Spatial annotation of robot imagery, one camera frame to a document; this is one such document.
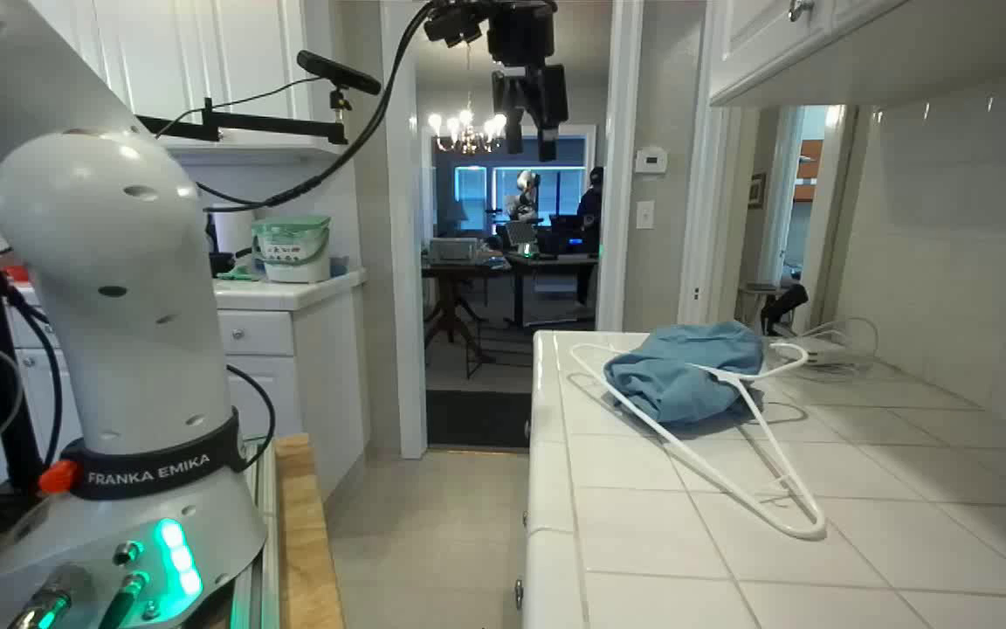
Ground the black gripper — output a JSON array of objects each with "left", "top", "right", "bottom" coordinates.
[{"left": 485, "top": 0, "right": 574, "bottom": 165}]

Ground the white plastic clothes hanger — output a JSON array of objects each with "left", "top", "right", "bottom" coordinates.
[{"left": 564, "top": 336, "right": 833, "bottom": 544}]

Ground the person in light top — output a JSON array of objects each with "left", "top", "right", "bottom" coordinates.
[{"left": 508, "top": 168, "right": 546, "bottom": 230}]

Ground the white base cabinet with drawer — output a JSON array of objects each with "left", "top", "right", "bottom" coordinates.
[{"left": 0, "top": 271, "right": 372, "bottom": 500}]

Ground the person in dark clothes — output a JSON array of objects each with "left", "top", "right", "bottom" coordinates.
[{"left": 574, "top": 165, "right": 609, "bottom": 308}]

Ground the lit chandelier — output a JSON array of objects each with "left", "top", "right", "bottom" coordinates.
[{"left": 426, "top": 103, "right": 513, "bottom": 158}]

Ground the dark dining table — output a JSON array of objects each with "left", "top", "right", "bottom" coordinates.
[{"left": 422, "top": 233, "right": 602, "bottom": 352}]

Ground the blue folded cloth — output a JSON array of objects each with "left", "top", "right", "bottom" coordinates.
[{"left": 602, "top": 318, "right": 771, "bottom": 429}]

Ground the white bucket with green lid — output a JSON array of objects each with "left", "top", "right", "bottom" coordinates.
[{"left": 252, "top": 215, "right": 337, "bottom": 286}]

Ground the small black countertop device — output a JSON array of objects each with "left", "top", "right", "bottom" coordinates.
[{"left": 759, "top": 281, "right": 813, "bottom": 344}]

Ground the white wall thermostat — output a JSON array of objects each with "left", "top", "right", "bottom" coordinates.
[{"left": 633, "top": 142, "right": 670, "bottom": 179}]

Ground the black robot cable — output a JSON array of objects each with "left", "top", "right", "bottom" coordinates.
[{"left": 181, "top": 0, "right": 443, "bottom": 217}]

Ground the black camera mount boom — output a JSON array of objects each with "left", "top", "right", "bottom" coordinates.
[{"left": 134, "top": 47, "right": 389, "bottom": 151}]

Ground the white wall cabinet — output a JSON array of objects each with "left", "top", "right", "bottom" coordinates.
[{"left": 705, "top": 0, "right": 1006, "bottom": 111}]

